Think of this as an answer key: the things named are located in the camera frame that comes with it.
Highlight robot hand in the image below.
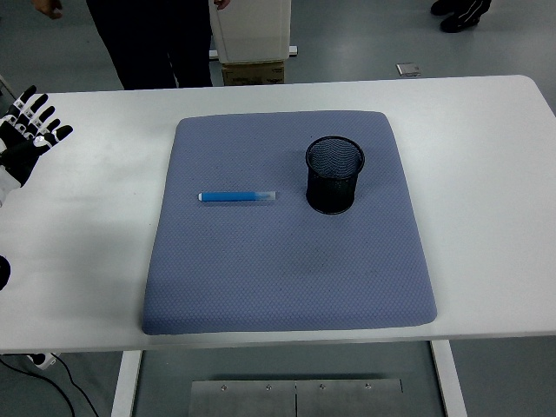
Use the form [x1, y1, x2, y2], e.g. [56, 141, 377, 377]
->
[0, 85, 74, 209]

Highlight blue marker with clear cap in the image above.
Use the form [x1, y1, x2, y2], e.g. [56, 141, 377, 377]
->
[197, 190, 278, 204]

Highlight black mesh pen holder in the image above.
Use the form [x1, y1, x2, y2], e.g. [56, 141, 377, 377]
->
[305, 135, 366, 215]

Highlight person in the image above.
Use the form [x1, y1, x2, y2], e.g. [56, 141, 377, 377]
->
[33, 0, 231, 90]

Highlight brown cardboard box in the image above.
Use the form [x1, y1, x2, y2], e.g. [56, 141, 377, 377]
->
[221, 60, 286, 86]

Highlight white table leg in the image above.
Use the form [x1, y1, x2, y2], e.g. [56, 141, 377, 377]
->
[429, 339, 468, 417]
[110, 349, 143, 417]

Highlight white upright cabinet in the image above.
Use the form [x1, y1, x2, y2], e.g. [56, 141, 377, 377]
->
[209, 0, 292, 65]

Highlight blue-grey padded mat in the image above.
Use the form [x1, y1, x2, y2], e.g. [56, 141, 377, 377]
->
[141, 110, 438, 336]

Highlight white base bar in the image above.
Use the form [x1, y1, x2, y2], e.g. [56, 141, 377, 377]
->
[208, 45, 299, 60]

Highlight person's feet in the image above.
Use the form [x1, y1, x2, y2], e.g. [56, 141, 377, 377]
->
[429, 0, 494, 34]

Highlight black floor cable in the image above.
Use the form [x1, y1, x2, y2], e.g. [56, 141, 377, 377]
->
[0, 359, 78, 417]
[56, 358, 101, 417]

